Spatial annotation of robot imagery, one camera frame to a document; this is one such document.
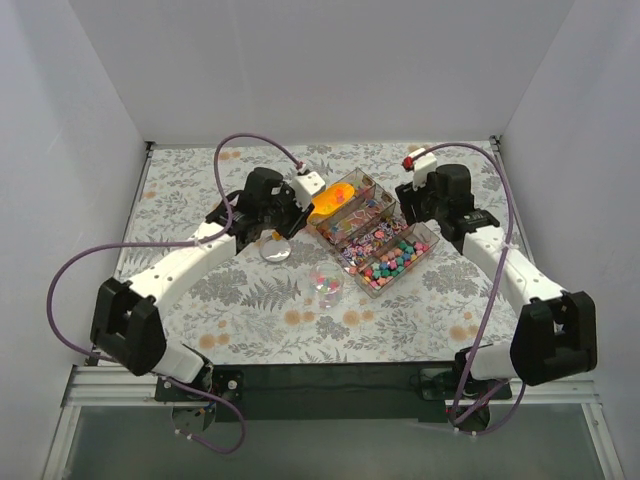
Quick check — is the silver round jar lid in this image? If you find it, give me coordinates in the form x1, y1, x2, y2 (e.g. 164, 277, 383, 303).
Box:
259, 237, 291, 263

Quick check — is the yellow plastic scoop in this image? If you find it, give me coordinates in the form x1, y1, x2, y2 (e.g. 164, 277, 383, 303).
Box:
307, 182, 356, 225

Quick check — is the clear compartment candy box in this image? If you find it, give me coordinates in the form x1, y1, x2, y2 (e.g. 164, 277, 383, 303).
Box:
308, 168, 439, 298

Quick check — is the clear plastic jar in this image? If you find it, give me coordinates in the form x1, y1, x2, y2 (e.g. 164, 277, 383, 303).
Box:
309, 262, 344, 310

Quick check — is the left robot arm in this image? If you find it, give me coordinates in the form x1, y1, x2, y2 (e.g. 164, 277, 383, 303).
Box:
90, 167, 326, 400

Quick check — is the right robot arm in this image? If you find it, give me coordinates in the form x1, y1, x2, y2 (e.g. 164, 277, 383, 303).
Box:
396, 158, 598, 398

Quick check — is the floral patterned table mat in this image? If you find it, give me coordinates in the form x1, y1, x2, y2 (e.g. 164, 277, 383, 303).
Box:
118, 143, 517, 364

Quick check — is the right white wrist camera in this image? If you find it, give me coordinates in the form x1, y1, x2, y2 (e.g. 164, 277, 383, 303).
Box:
401, 147, 437, 189

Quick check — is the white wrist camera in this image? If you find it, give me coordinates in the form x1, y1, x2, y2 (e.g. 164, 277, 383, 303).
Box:
290, 162, 326, 210
401, 147, 437, 189

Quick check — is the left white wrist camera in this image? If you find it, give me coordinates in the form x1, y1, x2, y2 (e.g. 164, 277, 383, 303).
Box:
290, 162, 326, 210

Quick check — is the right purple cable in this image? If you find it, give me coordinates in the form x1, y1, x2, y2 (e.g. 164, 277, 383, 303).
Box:
447, 142, 526, 437

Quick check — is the purple cable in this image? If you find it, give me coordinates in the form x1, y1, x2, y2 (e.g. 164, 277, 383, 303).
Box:
47, 133, 306, 455
447, 142, 526, 437

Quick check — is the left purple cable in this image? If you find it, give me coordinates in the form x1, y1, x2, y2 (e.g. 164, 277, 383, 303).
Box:
47, 133, 306, 455

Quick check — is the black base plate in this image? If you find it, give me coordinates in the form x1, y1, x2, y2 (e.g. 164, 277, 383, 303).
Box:
154, 362, 514, 424

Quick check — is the aluminium frame rail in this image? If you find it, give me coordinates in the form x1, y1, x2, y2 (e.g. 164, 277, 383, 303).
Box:
43, 363, 625, 479

